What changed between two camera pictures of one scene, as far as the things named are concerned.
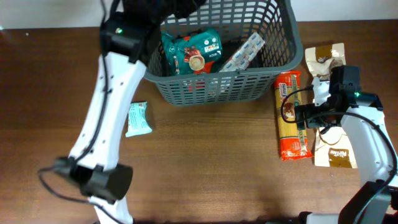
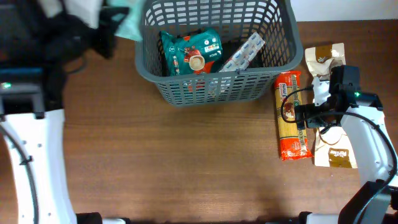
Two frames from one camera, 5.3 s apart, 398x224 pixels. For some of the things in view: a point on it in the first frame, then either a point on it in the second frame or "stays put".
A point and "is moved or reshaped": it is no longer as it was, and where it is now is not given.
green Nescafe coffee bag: x=196 y=53 stays put
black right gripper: x=311 y=121 stays put
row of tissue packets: x=242 y=59 stays put
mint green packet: x=138 y=121 is moved or reshaped
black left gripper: x=185 y=6 -> x=109 y=29
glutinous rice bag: x=333 y=149 stays put
